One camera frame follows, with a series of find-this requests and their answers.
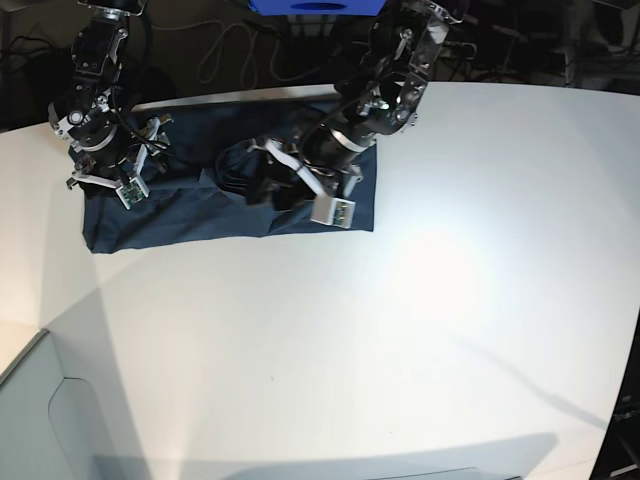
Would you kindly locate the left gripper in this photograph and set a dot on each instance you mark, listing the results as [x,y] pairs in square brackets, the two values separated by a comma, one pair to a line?
[324,161]

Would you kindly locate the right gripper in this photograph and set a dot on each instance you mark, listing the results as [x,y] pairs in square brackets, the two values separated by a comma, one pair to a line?
[105,149]

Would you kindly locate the dark blue T-shirt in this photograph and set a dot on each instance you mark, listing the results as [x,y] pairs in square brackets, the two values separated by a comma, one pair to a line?
[201,197]

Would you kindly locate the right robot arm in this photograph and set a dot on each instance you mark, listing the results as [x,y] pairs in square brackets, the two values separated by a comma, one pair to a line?
[97,55]

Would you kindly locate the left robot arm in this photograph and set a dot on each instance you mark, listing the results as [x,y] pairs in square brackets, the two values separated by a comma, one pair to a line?
[379,99]

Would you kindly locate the blue box on stand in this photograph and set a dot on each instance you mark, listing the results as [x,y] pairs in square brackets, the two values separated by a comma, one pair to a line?
[317,7]

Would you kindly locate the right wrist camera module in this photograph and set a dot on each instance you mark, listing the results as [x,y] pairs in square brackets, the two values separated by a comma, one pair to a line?
[132,192]

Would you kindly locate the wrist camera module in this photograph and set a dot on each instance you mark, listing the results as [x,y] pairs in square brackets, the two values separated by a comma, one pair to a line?
[332,211]
[132,192]

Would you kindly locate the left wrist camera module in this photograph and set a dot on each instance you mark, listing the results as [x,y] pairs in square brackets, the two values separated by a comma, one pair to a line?
[332,211]

